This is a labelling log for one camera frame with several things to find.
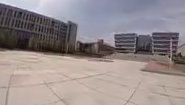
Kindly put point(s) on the low brown building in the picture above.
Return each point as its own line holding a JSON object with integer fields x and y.
{"x": 92, "y": 47}

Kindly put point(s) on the grey concrete slab plaza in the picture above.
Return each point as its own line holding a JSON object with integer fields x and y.
{"x": 86, "y": 88}

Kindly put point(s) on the grey concrete steps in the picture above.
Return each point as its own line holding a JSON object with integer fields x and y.
{"x": 137, "y": 57}

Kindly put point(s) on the grey glass-fronted building complex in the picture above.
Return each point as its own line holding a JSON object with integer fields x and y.
{"x": 145, "y": 42}

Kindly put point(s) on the reddish paved strip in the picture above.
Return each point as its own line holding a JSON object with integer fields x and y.
{"x": 159, "y": 66}

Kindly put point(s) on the long grey office building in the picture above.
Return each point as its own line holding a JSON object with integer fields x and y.
{"x": 23, "y": 22}

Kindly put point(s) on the white pole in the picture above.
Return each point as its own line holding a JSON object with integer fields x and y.
{"x": 170, "y": 52}

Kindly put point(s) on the row of trees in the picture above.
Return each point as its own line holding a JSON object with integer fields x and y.
{"x": 1, "y": 38}

